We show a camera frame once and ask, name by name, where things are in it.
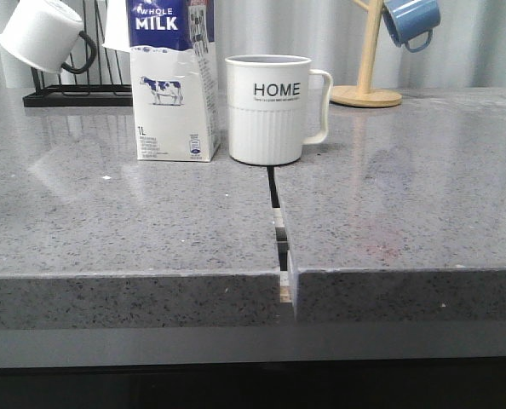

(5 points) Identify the white HOME mug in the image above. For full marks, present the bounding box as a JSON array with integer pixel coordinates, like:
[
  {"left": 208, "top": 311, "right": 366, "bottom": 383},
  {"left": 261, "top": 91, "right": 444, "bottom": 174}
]
[{"left": 225, "top": 55, "right": 333, "bottom": 166}]

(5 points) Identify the blue white milk carton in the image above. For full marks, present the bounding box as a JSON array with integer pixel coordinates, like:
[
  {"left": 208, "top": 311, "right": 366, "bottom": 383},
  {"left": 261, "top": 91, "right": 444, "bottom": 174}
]
[{"left": 127, "top": 0, "right": 220, "bottom": 162}]

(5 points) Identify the wooden mug tree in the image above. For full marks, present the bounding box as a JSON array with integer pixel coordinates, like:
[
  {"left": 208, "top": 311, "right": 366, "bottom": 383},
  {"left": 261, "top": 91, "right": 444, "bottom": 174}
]
[{"left": 331, "top": 0, "right": 402, "bottom": 108}]

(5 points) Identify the blue hanging mug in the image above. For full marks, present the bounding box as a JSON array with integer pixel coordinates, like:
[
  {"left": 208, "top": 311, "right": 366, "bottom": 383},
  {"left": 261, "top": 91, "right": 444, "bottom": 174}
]
[{"left": 382, "top": 0, "right": 441, "bottom": 53}]

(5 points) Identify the white mug black handle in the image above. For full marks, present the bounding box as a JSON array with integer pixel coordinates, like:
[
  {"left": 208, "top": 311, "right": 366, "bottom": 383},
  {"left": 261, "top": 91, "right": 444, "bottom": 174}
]
[
  {"left": 0, "top": 0, "right": 97, "bottom": 74},
  {"left": 102, "top": 0, "right": 129, "bottom": 53}
]

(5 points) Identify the black wire mug rack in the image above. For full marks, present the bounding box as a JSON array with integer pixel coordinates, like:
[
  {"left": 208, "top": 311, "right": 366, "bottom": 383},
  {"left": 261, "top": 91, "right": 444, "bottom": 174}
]
[{"left": 23, "top": 1, "right": 132, "bottom": 107}]

